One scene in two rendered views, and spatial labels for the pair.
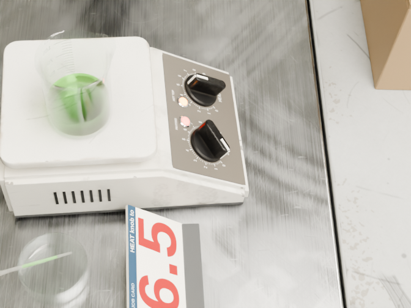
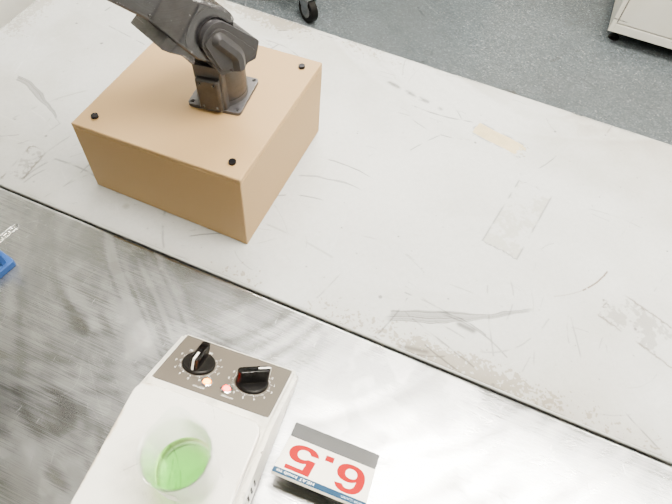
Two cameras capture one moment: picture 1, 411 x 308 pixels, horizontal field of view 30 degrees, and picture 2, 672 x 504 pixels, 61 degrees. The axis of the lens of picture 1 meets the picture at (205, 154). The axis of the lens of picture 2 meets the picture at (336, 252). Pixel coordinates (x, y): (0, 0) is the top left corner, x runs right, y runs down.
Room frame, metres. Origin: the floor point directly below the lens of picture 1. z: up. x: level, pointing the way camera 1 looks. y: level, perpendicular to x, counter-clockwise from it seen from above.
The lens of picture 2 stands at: (0.21, 0.15, 1.48)
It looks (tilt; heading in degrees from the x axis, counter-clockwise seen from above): 57 degrees down; 294
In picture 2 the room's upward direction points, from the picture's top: 7 degrees clockwise
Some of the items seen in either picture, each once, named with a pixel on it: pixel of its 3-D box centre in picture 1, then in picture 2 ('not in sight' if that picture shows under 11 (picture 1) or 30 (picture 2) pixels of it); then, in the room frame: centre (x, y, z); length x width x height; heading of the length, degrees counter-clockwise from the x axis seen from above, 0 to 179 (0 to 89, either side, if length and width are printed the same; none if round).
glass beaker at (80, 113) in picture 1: (80, 85); (182, 459); (0.33, 0.10, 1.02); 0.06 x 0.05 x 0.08; 128
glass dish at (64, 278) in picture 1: (53, 268); not in sight; (0.23, 0.11, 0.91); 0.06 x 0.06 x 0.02
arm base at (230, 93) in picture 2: not in sight; (219, 73); (0.56, -0.26, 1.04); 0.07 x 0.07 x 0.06; 14
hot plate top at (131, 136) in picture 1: (78, 99); (169, 469); (0.35, 0.11, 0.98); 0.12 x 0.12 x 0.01; 12
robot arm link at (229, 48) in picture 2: not in sight; (210, 28); (0.56, -0.25, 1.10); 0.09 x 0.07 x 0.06; 162
